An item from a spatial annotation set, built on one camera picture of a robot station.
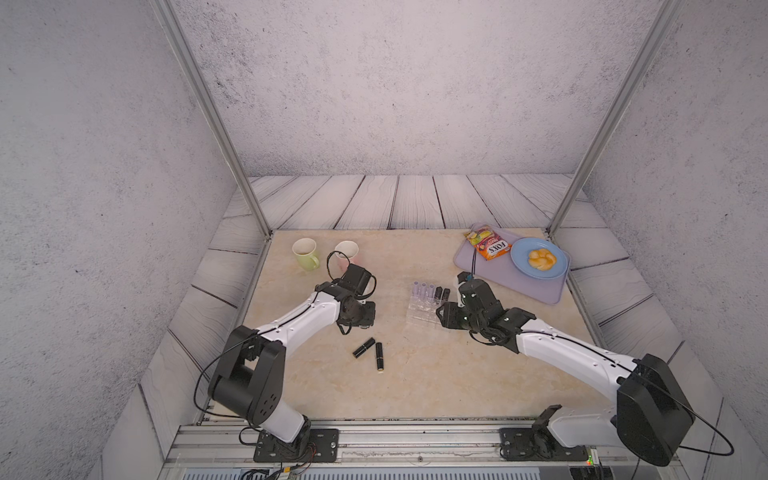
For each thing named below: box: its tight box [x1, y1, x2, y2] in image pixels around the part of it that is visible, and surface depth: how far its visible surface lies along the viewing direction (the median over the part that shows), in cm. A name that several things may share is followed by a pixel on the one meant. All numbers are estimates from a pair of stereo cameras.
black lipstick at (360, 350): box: [352, 337, 376, 359], surface depth 91 cm
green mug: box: [292, 237, 320, 271], surface depth 106 cm
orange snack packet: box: [464, 225, 512, 261], surface depth 115 cm
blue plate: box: [510, 237, 568, 280], surface depth 111 cm
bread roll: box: [528, 248, 557, 271], surface depth 110 cm
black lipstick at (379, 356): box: [376, 342, 384, 371], surface depth 90 cm
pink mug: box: [335, 240, 360, 272], surface depth 105 cm
